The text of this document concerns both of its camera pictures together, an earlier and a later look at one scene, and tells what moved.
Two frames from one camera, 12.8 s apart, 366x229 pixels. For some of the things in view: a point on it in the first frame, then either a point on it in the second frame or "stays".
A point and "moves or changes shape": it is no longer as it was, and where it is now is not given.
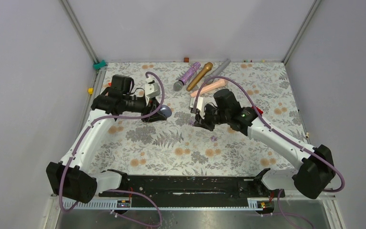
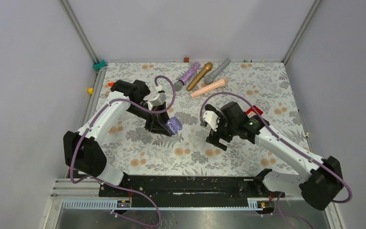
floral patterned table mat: [177, 146] stays
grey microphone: [218, 71] stays
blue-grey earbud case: [166, 110] moves or changes shape
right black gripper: [204, 123] → [214, 137]
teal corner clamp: [97, 66] stays
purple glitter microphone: [178, 85] stays
